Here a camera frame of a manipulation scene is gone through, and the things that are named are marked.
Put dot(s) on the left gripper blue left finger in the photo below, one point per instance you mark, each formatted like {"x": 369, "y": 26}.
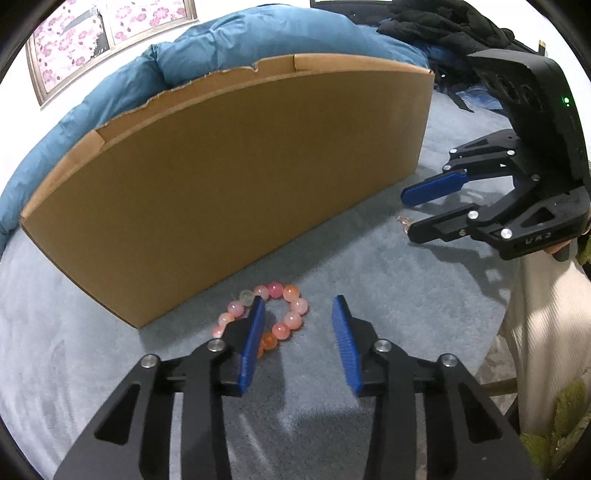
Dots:
{"x": 129, "y": 436}

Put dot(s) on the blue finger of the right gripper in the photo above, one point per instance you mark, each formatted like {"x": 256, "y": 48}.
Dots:
{"x": 434, "y": 188}
{"x": 447, "y": 227}

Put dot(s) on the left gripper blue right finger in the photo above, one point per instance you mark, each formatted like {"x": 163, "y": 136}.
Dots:
{"x": 467, "y": 436}

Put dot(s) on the gold ring charm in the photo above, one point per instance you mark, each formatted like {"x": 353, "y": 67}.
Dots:
{"x": 406, "y": 222}

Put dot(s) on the right hand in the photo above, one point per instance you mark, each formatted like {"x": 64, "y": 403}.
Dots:
{"x": 560, "y": 252}

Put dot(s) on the blue denim garment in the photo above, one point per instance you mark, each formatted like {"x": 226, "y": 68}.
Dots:
{"x": 479, "y": 98}

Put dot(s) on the green shaggy rug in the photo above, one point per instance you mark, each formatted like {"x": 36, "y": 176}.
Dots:
{"x": 571, "y": 417}

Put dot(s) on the grey blue bed sheet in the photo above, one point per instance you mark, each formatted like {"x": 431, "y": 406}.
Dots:
{"x": 62, "y": 354}

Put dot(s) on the black puffer jacket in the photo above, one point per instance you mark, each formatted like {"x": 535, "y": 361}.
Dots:
{"x": 453, "y": 25}

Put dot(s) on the brown cardboard box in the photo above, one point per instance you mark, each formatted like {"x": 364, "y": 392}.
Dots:
{"x": 164, "y": 201}

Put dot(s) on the teal blue duvet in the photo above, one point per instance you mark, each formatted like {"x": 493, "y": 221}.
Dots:
{"x": 238, "y": 39}

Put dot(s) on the floral framed window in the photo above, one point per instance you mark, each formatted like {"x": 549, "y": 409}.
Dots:
{"x": 80, "y": 34}

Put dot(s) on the black camera housing right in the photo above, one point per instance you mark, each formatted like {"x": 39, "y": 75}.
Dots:
{"x": 536, "y": 96}

